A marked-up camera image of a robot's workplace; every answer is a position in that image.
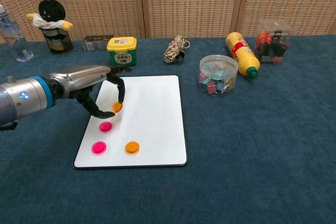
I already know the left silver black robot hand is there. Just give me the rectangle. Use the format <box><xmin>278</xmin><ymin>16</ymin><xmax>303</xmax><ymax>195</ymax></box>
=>
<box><xmin>48</xmin><ymin>64</ymin><xmax>133</xmax><ymax>119</ymax></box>

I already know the orange round magnet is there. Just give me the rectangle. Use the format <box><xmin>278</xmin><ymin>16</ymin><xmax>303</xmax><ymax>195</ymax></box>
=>
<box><xmin>111</xmin><ymin>101</ymin><xmax>124</xmax><ymax>113</ymax></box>
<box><xmin>124</xmin><ymin>141</ymin><xmax>141</xmax><ymax>155</ymax></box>

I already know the pink round magnet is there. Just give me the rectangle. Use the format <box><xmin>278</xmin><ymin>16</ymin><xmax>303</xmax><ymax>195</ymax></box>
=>
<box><xmin>98</xmin><ymin>121</ymin><xmax>114</xmax><ymax>133</ymax></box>
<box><xmin>91</xmin><ymin>141</ymin><xmax>109</xmax><ymax>156</ymax></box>

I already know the white rectangular board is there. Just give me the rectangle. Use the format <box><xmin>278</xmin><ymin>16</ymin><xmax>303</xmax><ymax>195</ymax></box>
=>
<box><xmin>73</xmin><ymin>74</ymin><xmax>188</xmax><ymax>169</ymax></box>

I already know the black cardboard box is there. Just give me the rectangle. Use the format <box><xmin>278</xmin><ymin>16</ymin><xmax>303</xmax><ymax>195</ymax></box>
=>
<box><xmin>82</xmin><ymin>34</ymin><xmax>115</xmax><ymax>51</ymax></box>

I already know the black mesh pen holder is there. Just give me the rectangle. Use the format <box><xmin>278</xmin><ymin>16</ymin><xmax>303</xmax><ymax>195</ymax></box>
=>
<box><xmin>41</xmin><ymin>27</ymin><xmax>74</xmax><ymax>55</ymax></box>

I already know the green tub with yellow lid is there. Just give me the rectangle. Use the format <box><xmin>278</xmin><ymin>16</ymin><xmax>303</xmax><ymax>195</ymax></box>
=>
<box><xmin>106</xmin><ymin>37</ymin><xmax>138</xmax><ymax>67</ymax></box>

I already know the clear plastic water bottle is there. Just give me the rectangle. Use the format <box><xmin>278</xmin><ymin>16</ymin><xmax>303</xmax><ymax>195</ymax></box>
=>
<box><xmin>0</xmin><ymin>4</ymin><xmax>34</xmax><ymax>63</ymax></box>

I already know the black yellow plush toy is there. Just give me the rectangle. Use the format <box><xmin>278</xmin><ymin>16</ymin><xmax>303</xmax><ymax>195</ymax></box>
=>
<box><xmin>26</xmin><ymin>0</ymin><xmax>74</xmax><ymax>31</ymax></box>

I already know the woven folding screen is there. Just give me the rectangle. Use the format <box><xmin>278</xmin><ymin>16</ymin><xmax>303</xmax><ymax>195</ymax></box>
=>
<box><xmin>0</xmin><ymin>0</ymin><xmax>336</xmax><ymax>45</ymax></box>

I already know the clear jar of binder clips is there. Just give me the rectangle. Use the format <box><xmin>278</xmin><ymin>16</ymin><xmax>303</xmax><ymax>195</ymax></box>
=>
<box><xmin>198</xmin><ymin>54</ymin><xmax>239</xmax><ymax>97</ymax></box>

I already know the yellow bottle with green cap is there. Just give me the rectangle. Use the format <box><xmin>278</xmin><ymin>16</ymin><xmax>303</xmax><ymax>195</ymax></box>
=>
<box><xmin>225</xmin><ymin>31</ymin><xmax>261</xmax><ymax>79</ymax></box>

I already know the blue table cloth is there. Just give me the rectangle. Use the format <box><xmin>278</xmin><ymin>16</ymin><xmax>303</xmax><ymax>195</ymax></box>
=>
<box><xmin>0</xmin><ymin>35</ymin><xmax>336</xmax><ymax>224</ymax></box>

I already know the clear box of binder clips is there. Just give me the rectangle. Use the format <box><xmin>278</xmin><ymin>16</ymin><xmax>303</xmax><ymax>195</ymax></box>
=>
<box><xmin>256</xmin><ymin>19</ymin><xmax>294</xmax><ymax>65</ymax></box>

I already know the beige braided rope bundle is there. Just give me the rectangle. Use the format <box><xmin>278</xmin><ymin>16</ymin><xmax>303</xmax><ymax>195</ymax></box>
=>
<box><xmin>163</xmin><ymin>34</ymin><xmax>192</xmax><ymax>64</ymax></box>

